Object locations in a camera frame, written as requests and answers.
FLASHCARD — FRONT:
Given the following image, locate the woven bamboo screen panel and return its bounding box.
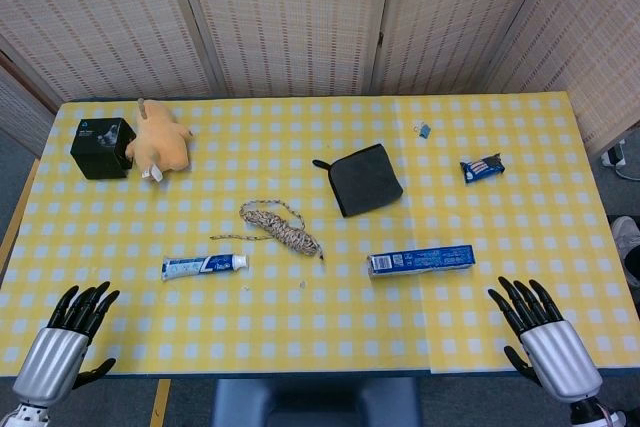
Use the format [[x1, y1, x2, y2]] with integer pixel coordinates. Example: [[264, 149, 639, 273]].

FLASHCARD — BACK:
[[169, 0, 401, 98], [487, 0, 640, 156], [0, 49, 59, 158], [372, 0, 569, 96], [0, 0, 224, 103]]

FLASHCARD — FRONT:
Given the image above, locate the blue white toothpaste tube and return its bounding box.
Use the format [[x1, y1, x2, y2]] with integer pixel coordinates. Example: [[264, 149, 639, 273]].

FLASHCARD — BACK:
[[160, 253, 249, 282]]

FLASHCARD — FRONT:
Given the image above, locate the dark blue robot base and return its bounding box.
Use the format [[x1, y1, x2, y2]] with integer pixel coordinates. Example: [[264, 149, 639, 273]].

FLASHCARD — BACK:
[[209, 376, 424, 427]]

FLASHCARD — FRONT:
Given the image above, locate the orange plush toy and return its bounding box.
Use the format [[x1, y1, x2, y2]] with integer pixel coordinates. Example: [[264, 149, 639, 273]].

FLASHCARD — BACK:
[[124, 98, 195, 183]]

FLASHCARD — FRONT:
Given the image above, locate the white shoe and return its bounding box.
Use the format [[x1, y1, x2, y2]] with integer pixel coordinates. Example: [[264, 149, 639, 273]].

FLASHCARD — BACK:
[[610, 215, 640, 288]]

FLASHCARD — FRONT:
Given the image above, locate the white power adapter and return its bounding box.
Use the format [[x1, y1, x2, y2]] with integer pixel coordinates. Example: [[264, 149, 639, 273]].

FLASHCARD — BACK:
[[601, 139, 629, 168]]

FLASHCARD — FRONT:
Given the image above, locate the braided speckled rope bundle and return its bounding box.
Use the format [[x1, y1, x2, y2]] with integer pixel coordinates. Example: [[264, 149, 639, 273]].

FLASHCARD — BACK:
[[209, 199, 325, 262]]

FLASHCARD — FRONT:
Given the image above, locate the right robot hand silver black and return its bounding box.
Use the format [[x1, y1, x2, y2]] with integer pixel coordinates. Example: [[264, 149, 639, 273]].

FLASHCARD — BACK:
[[487, 275, 604, 403]]

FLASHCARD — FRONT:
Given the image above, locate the yellow white checked tablecloth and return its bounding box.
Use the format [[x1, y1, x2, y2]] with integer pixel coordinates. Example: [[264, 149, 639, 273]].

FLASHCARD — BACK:
[[0, 91, 640, 378]]

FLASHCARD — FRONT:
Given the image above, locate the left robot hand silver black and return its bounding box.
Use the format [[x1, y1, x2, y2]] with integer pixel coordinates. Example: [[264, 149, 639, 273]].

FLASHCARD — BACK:
[[12, 281, 121, 408]]

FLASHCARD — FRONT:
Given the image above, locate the dark grey folded cloth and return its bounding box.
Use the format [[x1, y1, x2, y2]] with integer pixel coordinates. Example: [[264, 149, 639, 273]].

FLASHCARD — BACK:
[[312, 143, 405, 219]]

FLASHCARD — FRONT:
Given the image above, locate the blue toothpaste carton box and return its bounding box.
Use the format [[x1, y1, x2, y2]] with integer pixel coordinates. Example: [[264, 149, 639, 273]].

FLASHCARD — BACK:
[[366, 244, 476, 279]]

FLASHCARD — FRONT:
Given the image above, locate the blue snack packet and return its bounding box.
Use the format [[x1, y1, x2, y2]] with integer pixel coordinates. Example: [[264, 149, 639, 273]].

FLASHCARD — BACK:
[[459, 151, 505, 185]]

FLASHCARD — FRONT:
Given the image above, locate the black cardboard box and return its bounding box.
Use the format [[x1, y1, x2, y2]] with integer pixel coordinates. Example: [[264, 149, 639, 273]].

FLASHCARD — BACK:
[[69, 117, 138, 181]]

